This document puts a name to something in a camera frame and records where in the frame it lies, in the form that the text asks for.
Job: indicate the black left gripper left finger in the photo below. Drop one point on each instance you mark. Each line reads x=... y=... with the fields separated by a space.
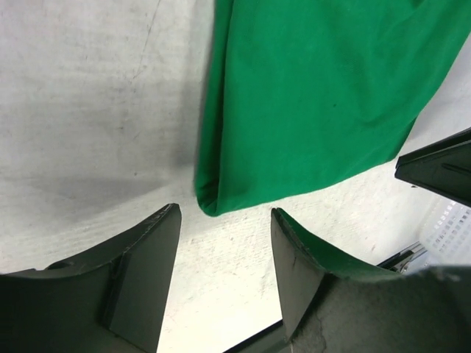
x=108 y=298

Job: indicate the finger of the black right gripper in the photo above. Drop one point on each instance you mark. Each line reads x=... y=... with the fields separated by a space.
x=442 y=167

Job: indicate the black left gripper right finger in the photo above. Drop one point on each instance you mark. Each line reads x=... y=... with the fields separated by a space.
x=333 y=302

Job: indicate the green t shirt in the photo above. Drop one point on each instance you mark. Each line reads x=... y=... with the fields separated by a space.
x=302 y=95

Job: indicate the white plastic basket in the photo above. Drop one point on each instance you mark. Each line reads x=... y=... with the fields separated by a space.
x=446 y=232

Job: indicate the aluminium frame rail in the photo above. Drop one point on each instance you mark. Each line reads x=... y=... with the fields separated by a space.
x=399 y=262

